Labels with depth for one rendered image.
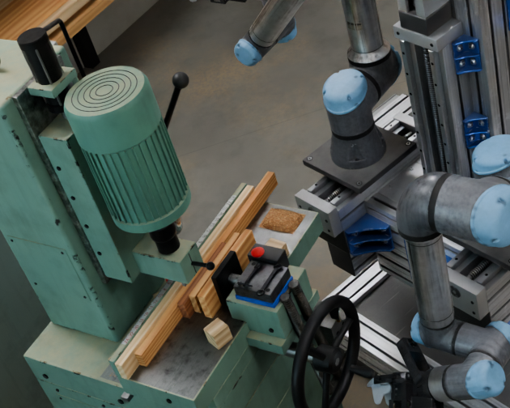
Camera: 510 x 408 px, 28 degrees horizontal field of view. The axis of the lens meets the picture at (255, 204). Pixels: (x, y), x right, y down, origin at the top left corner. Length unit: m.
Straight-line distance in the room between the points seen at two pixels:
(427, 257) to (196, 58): 3.06
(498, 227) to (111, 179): 0.76
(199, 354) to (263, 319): 0.16
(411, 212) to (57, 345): 1.03
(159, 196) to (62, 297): 0.52
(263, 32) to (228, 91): 2.02
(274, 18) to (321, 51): 2.17
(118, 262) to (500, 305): 0.91
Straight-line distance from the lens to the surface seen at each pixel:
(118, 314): 2.47
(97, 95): 2.01
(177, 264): 2.23
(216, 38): 5.08
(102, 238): 2.26
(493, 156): 2.32
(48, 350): 2.58
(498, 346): 2.19
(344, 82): 2.64
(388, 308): 3.17
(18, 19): 4.45
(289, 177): 4.06
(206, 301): 2.28
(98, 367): 2.47
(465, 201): 1.90
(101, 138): 1.98
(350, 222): 2.75
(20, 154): 2.14
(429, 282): 2.11
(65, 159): 2.13
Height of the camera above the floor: 2.53
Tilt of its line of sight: 39 degrees down
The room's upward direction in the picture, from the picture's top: 18 degrees counter-clockwise
